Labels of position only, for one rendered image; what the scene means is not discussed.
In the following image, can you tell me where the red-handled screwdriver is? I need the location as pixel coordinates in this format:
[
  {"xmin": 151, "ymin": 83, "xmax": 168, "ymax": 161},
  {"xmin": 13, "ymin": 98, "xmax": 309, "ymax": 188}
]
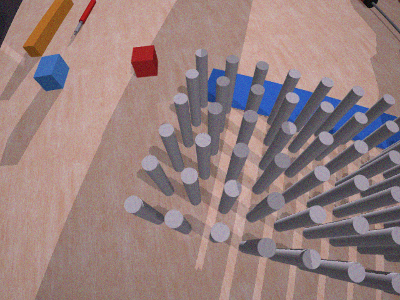
[{"xmin": 74, "ymin": 0, "xmax": 96, "ymax": 35}]

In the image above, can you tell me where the blue cube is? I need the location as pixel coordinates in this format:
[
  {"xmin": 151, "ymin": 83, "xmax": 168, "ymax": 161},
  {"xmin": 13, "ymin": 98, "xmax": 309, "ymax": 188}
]
[{"xmin": 33, "ymin": 54, "xmax": 70, "ymax": 91}]

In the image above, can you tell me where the red-handled tool with grey metal shank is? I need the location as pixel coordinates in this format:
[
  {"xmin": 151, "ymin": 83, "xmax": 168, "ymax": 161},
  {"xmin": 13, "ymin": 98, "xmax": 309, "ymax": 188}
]
[{"xmin": 361, "ymin": 0, "xmax": 400, "ymax": 34}]

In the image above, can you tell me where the red cube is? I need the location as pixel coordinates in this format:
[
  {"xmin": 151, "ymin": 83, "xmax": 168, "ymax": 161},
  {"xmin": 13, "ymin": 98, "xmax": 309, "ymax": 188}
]
[{"xmin": 131, "ymin": 45, "xmax": 158, "ymax": 78}]

